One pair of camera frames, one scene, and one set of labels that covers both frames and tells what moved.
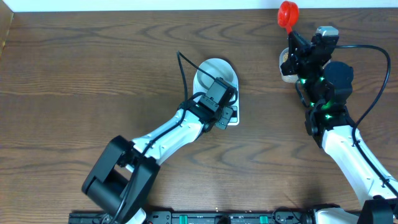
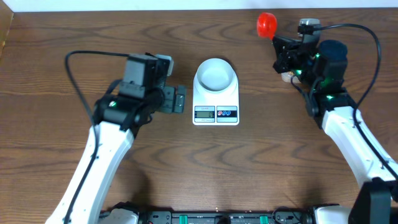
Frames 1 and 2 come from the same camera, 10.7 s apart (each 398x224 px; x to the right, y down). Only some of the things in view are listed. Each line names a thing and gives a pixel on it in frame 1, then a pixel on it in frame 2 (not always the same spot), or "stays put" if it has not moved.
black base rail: [199, 217] stays put
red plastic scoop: [288, 15] → [267, 25]
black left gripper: [222, 123] → [168, 106]
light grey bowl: [216, 68] stays put
